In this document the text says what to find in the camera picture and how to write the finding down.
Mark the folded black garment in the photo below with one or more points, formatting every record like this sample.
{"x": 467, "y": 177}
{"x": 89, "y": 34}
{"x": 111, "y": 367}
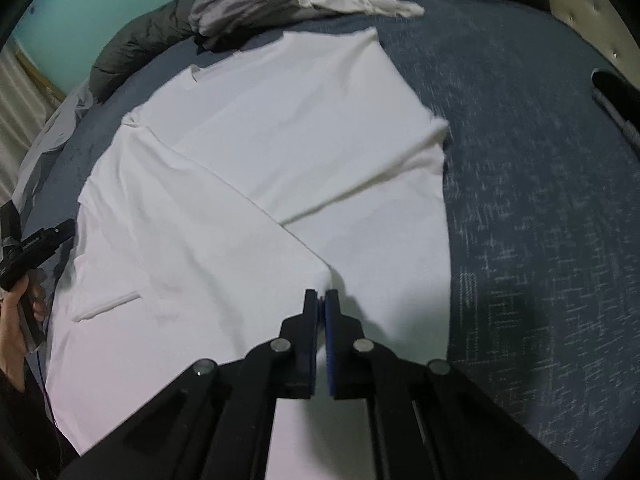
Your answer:
{"x": 617, "y": 95}

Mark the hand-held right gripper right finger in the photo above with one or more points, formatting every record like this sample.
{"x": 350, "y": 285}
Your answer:
{"x": 331, "y": 345}

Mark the cream tufted headboard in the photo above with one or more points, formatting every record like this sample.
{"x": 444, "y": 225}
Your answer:
{"x": 595, "y": 15}

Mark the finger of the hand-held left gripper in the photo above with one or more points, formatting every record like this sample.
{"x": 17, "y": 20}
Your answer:
{"x": 62, "y": 232}

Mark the beige striped curtain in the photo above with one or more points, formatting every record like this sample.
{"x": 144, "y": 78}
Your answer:
{"x": 20, "y": 110}

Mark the white printed t-shirt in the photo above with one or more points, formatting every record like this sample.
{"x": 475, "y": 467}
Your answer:
{"x": 250, "y": 160}

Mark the light grey pillow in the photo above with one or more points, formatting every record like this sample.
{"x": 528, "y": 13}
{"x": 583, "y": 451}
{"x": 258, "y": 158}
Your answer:
{"x": 50, "y": 145}

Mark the wooden frame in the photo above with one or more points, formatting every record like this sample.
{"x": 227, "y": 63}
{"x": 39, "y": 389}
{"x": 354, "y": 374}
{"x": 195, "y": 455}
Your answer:
{"x": 42, "y": 77}

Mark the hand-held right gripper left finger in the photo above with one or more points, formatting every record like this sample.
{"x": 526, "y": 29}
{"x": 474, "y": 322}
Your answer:
{"x": 312, "y": 340}

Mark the crumpled black garment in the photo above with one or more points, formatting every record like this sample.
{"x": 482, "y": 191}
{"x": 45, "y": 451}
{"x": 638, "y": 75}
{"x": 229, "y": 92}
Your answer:
{"x": 212, "y": 44}

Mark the folded grey garment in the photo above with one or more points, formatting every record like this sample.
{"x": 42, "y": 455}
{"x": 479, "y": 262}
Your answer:
{"x": 622, "y": 127}

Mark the person's left hand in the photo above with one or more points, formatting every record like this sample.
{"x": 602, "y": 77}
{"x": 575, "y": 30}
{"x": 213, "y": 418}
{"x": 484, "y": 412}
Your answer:
{"x": 10, "y": 330}

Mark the dark grey rolled duvet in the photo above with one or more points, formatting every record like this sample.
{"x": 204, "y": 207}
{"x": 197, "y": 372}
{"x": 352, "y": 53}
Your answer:
{"x": 135, "y": 45}

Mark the person's left forearm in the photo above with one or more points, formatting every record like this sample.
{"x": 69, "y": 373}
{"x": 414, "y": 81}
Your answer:
{"x": 20, "y": 425}

